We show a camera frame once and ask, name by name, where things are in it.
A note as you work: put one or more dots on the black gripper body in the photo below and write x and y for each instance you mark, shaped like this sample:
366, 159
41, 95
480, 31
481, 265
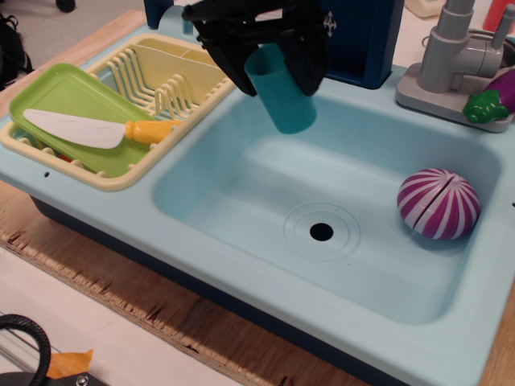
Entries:
255, 21

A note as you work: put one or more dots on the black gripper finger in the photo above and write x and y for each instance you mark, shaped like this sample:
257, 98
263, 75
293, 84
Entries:
228, 50
306, 56

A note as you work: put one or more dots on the teal plastic cup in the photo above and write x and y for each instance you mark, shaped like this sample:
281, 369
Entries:
289, 108

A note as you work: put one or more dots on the pale yellow drying rack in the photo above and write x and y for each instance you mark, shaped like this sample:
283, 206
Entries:
168, 79

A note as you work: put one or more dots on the light blue toy sink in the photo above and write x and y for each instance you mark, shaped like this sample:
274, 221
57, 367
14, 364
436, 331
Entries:
301, 233

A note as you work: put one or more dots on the dark blue back panel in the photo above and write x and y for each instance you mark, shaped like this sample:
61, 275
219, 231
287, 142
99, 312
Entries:
362, 39

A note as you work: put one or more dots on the cream white object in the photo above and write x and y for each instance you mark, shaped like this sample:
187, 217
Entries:
425, 8

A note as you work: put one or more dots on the grey toy faucet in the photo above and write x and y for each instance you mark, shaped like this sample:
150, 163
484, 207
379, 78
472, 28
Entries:
455, 66

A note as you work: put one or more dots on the green plastic tray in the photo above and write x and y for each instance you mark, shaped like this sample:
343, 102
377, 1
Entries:
64, 88

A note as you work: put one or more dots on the red orange container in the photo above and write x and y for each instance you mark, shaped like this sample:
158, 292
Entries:
494, 14

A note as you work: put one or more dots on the purple toy eggplant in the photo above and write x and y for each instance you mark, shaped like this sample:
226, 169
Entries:
494, 103

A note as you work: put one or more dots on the purple striped toy onion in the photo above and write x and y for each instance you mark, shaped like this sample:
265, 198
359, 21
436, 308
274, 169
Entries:
438, 204

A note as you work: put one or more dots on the black backpack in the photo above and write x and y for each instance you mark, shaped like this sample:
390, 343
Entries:
14, 59

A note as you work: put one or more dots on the orange tape piece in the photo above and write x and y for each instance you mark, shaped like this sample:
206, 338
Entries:
68, 364

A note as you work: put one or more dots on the toy knife yellow handle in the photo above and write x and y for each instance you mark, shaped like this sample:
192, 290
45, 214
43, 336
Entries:
99, 134

